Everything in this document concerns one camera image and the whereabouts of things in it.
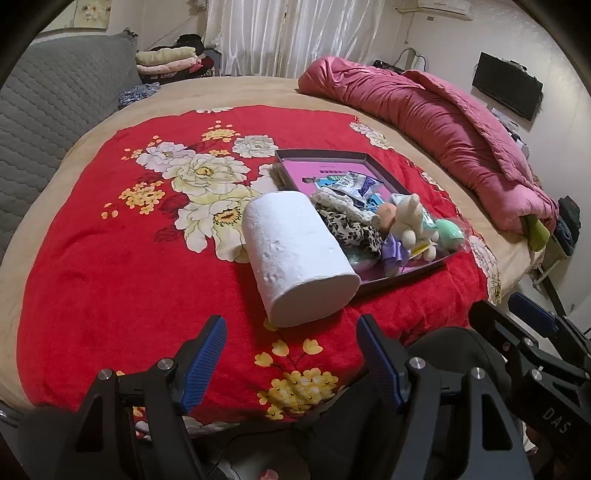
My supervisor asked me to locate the white curtain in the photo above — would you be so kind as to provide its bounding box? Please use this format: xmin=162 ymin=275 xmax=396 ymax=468
xmin=205 ymin=0 xmax=398 ymax=79

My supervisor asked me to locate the beige bed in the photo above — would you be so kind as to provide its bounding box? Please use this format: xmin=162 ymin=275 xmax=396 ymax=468
xmin=0 ymin=76 xmax=550 ymax=416

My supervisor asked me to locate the yellow cartoon packet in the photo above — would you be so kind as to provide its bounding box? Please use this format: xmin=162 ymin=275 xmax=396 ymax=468
xmin=409 ymin=240 xmax=437 ymax=261

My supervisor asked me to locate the floral wall picture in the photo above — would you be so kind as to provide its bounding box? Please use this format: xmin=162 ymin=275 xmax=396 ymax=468
xmin=74 ymin=0 xmax=112 ymax=23

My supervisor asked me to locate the grey quilted headboard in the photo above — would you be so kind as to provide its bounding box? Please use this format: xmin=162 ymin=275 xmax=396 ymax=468
xmin=0 ymin=30 xmax=144 ymax=259

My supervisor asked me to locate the black wall television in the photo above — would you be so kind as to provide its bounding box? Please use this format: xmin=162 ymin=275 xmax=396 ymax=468
xmin=472 ymin=52 xmax=544 ymax=122

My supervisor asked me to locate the leopard print scrunchie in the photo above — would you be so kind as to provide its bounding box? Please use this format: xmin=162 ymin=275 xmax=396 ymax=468
xmin=318 ymin=208 xmax=386 ymax=254

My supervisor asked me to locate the black bag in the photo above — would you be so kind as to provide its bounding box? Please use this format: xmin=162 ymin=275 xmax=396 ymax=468
xmin=554 ymin=195 xmax=583 ymax=257

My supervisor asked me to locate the blue patterned cloth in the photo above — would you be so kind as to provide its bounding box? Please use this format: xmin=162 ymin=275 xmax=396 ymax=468
xmin=117 ymin=83 xmax=160 ymax=109

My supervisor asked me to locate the white air conditioner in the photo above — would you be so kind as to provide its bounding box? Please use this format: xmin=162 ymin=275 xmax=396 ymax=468
xmin=418 ymin=0 xmax=475 ymax=20

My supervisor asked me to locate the white toilet paper roll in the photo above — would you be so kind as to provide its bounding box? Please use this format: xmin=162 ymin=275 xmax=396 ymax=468
xmin=242 ymin=191 xmax=362 ymax=328

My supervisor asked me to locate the mint green sponge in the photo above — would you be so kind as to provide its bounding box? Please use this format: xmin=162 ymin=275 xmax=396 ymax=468
xmin=435 ymin=219 xmax=465 ymax=250

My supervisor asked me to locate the red floral blanket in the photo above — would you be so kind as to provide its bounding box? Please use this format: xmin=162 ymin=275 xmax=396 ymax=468
xmin=18 ymin=105 xmax=502 ymax=423

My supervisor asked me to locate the dark cloth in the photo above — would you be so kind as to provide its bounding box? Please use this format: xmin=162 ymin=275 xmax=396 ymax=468
xmin=295 ymin=325 xmax=515 ymax=480

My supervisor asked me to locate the pink book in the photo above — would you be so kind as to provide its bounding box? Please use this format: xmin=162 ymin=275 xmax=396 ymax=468
xmin=281 ymin=159 xmax=411 ymax=199

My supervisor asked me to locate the white and purple packet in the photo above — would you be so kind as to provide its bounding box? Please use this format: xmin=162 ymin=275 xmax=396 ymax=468
xmin=330 ymin=171 xmax=383 ymax=206

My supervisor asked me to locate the teddy bear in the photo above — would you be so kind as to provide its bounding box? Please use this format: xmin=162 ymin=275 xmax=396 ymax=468
xmin=381 ymin=193 xmax=441 ymax=273

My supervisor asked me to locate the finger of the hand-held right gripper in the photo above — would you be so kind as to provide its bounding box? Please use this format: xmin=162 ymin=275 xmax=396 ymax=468
xmin=468 ymin=300 xmax=587 ymax=393
xmin=508 ymin=293 xmax=591 ymax=365

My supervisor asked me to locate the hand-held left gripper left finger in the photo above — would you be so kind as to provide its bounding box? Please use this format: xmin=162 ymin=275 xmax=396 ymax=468
xmin=55 ymin=315 xmax=228 ymax=480

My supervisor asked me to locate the shallow grey cardboard box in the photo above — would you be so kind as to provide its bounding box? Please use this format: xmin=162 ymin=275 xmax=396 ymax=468
xmin=272 ymin=148 xmax=455 ymax=296

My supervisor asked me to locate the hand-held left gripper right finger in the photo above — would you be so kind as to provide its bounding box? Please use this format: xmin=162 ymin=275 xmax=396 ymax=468
xmin=356 ymin=314 xmax=536 ymax=480

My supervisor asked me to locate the green cloth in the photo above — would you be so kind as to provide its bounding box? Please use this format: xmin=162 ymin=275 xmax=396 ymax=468
xmin=524 ymin=215 xmax=552 ymax=252

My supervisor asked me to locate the cream folded blanket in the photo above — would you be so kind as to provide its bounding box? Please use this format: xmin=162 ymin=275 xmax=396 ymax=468
xmin=135 ymin=46 xmax=197 ymax=66

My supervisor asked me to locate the white floral scrunchie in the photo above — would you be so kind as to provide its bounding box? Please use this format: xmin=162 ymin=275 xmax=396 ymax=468
xmin=310 ymin=187 xmax=370 ymax=222

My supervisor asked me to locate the maroon folded cloth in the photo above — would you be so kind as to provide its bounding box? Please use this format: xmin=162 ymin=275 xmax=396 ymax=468
xmin=191 ymin=53 xmax=218 ymax=77

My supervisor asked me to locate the pink quilt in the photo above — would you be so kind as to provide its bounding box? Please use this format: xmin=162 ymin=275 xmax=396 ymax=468
xmin=298 ymin=56 xmax=559 ymax=234

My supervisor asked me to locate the pink folded blanket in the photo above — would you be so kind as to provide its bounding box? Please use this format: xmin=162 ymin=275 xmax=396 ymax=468
xmin=137 ymin=58 xmax=201 ymax=75

